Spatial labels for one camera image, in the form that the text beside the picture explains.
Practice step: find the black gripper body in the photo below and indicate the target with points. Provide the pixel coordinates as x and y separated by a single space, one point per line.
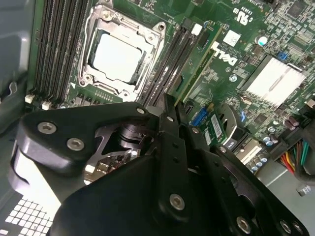
110 209

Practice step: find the green RAM stick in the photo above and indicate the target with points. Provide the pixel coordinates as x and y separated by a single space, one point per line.
197 56

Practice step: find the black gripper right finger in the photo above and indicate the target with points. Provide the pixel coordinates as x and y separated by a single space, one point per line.
206 152

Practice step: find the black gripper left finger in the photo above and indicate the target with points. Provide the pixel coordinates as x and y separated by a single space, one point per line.
59 135

